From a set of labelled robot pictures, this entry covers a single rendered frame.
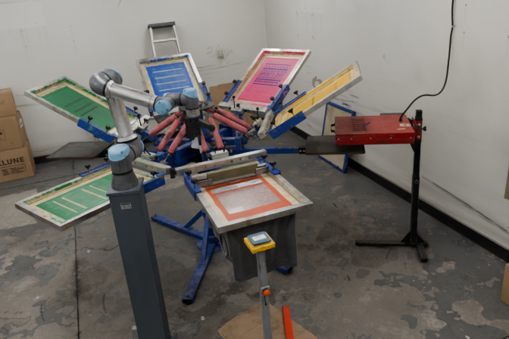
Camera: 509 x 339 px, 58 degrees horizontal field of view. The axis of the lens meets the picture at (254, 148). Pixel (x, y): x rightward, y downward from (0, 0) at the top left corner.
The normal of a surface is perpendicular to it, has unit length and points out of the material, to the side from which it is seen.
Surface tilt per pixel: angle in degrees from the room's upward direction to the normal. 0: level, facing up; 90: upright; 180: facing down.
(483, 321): 0
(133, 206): 90
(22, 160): 90
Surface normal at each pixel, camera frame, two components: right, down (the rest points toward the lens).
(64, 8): 0.37, 0.29
